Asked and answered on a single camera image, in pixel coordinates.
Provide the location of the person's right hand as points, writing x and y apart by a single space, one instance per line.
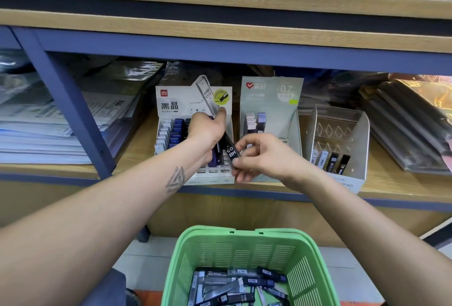
272 161

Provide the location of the person's left hand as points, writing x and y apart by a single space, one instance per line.
207 132

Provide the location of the white display box red label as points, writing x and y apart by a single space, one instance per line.
173 101

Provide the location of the pale green display box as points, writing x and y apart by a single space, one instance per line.
275 97

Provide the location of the green plastic basket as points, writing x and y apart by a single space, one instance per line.
247 242

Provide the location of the clear plastic display box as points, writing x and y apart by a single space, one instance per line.
353 132

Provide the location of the pile of lead cases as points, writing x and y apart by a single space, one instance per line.
236 288

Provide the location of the person's left forearm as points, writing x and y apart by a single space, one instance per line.
85 238

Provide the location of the person's right forearm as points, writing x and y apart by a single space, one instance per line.
388 246

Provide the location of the dark plastic-wrapped packs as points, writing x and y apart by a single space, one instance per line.
409 118

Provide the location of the stack of wrapped paper packs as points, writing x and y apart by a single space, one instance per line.
56 118

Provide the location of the colourful printed mat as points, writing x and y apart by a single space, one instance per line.
150 298

